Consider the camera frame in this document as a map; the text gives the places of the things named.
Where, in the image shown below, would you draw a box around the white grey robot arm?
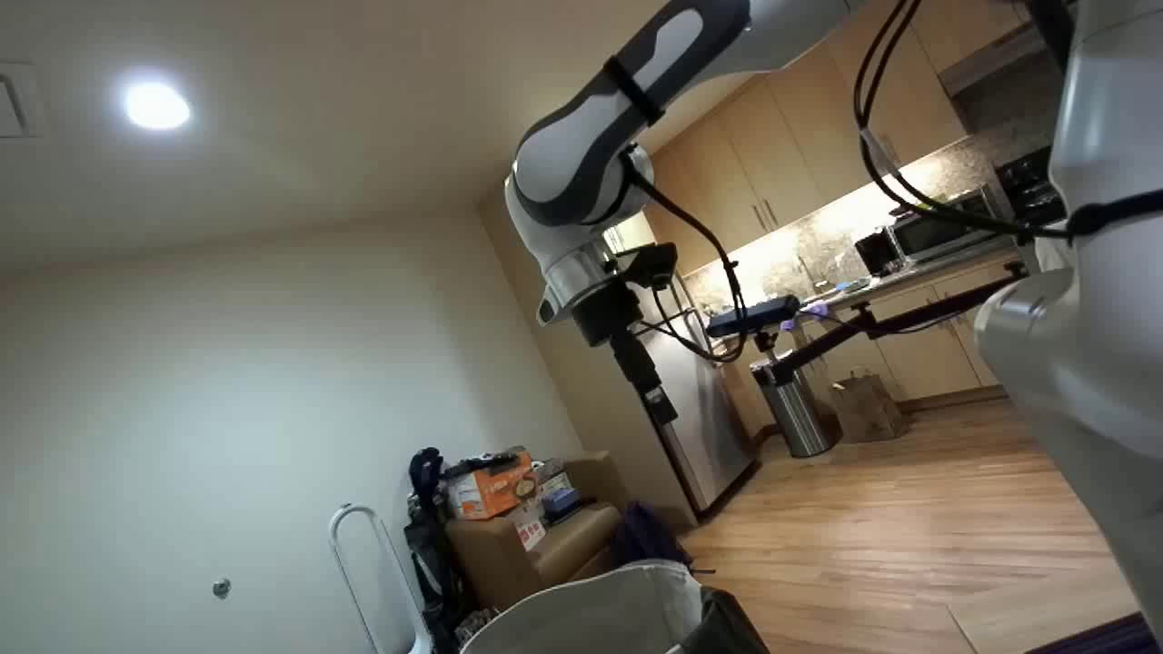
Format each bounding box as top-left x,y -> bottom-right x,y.
504,0 -> 1163,612

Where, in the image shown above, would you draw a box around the brown paper bag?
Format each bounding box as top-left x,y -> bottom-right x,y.
828,374 -> 907,442

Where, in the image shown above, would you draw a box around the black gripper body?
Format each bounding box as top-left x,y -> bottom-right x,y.
570,244 -> 680,345

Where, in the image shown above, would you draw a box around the silver microwave oven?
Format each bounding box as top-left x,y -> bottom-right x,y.
886,208 -> 990,266

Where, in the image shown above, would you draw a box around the orange package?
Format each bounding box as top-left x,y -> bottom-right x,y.
443,448 -> 537,524

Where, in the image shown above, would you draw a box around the light wood upper cabinets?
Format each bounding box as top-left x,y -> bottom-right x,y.
653,0 -> 1029,245

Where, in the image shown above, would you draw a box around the white metal step stool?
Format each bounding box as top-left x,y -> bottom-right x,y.
326,501 -> 428,654

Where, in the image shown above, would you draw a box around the white fabric laundry basket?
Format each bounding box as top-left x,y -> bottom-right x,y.
458,559 -> 701,654

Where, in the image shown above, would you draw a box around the silver pedal trash can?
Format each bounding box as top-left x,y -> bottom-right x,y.
753,364 -> 840,457

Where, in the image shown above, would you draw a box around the black backpack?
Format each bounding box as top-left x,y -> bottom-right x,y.
405,448 -> 475,654

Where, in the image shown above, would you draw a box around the brown cardboard box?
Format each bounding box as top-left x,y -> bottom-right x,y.
448,505 -> 622,609

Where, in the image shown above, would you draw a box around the round ceiling light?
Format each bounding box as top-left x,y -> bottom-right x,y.
119,73 -> 193,134

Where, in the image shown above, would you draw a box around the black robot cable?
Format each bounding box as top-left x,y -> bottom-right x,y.
852,0 -> 1163,244

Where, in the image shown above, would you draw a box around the stainless steel refrigerator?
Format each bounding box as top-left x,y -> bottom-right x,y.
611,279 -> 758,520

